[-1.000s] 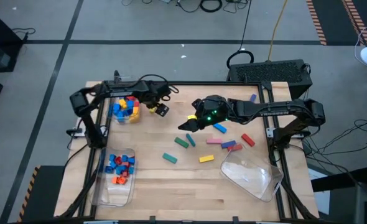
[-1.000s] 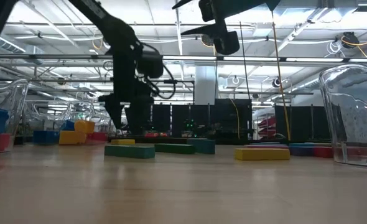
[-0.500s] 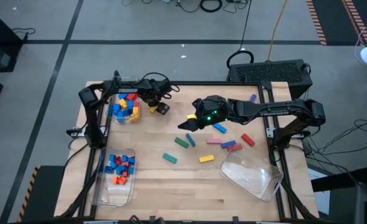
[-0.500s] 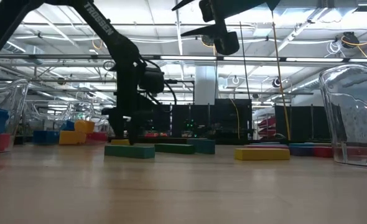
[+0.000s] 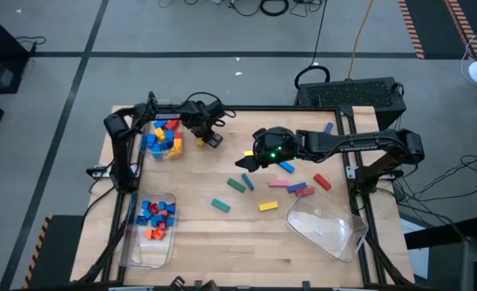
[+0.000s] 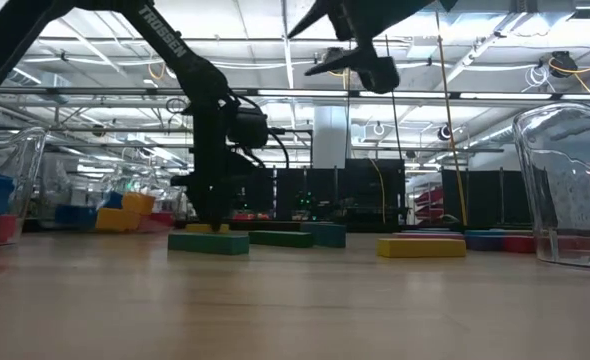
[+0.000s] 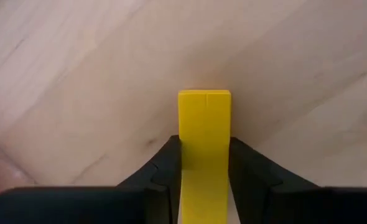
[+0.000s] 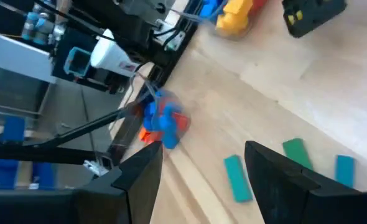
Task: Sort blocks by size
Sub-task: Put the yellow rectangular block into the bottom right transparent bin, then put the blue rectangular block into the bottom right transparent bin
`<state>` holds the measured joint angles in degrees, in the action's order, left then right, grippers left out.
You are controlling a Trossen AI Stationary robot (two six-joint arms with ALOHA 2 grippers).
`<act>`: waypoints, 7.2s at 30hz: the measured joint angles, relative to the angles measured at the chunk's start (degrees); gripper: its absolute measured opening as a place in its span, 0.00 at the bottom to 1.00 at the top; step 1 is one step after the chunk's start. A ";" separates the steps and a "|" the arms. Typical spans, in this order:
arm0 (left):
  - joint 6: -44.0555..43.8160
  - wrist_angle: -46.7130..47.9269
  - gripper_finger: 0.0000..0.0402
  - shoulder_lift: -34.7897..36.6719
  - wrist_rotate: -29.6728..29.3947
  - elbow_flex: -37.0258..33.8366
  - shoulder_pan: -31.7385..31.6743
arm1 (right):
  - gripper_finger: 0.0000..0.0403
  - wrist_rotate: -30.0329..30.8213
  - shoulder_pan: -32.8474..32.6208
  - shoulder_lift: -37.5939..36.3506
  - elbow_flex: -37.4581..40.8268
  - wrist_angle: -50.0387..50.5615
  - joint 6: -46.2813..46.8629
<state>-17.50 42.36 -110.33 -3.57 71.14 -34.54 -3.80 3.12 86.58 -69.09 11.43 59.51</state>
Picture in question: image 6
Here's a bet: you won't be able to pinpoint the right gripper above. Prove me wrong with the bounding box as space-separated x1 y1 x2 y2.
288 0 456 77

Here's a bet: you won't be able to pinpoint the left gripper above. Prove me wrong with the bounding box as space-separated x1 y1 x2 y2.
169 94 257 233

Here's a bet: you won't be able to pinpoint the yellow long wooden block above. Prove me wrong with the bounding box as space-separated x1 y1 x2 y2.
184 222 231 235
377 237 468 259

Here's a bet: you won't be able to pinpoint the green long wooden block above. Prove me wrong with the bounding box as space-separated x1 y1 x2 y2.
247 230 315 249
167 232 251 257

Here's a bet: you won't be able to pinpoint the yellow plastic brick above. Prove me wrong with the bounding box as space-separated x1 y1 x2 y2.
94 207 142 233
121 192 156 216

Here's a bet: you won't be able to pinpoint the teal long wooden block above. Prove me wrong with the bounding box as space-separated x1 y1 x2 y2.
302 222 348 250

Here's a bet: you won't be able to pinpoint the clear plastic bin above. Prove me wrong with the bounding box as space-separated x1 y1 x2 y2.
0 127 47 247
33 159 176 234
512 102 590 271

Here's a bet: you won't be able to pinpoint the pink long wooden block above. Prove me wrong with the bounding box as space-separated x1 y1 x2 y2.
393 231 465 240

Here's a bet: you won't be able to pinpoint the purple long wooden block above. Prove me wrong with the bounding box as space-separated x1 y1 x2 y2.
464 234 506 252

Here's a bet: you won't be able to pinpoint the red long wooden block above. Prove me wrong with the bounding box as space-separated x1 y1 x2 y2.
502 235 537 254
539 235 590 254

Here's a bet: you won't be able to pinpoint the white column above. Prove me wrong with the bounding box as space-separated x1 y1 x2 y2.
313 105 350 169

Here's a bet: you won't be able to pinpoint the black partition panels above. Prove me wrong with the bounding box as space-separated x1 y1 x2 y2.
441 168 534 226
234 158 407 224

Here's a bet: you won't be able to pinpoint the red rack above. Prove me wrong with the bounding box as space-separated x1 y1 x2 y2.
413 187 445 224

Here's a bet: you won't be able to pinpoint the white patterned sheet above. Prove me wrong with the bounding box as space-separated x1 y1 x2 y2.
537 169 590 231

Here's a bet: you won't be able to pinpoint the black ceiling cable reel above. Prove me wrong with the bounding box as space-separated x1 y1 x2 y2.
538 49 581 79
322 47 349 66

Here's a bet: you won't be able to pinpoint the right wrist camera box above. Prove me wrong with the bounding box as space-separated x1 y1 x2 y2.
357 55 401 95

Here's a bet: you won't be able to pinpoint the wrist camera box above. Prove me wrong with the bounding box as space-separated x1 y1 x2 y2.
357 55 401 95
227 107 271 150

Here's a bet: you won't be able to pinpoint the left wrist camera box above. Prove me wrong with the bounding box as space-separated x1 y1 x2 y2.
227 107 271 150

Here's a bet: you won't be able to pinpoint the black hanging cable hoop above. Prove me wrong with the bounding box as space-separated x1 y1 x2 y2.
164 97 190 115

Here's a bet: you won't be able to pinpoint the yellow cable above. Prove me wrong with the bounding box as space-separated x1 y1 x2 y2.
434 9 469 226

